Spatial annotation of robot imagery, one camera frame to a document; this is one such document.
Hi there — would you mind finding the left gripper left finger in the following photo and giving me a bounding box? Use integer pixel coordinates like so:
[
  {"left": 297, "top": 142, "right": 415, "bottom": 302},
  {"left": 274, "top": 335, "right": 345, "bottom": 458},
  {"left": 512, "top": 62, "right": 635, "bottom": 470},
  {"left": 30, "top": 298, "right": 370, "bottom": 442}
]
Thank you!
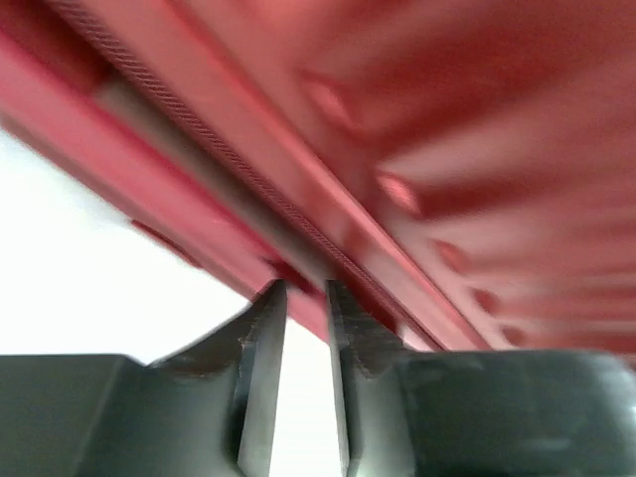
[{"left": 151, "top": 279, "right": 287, "bottom": 476}]

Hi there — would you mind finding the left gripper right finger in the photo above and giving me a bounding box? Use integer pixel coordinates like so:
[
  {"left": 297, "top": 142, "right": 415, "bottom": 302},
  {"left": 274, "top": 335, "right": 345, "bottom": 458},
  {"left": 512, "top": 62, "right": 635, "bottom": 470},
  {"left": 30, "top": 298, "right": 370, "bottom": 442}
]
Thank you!
[{"left": 327, "top": 280, "right": 407, "bottom": 476}]

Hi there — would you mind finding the red hard-shell suitcase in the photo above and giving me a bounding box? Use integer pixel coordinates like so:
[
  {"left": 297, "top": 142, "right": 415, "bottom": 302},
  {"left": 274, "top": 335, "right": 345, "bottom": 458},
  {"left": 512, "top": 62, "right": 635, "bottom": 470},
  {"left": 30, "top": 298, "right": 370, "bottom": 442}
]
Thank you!
[{"left": 1, "top": 1, "right": 635, "bottom": 358}]

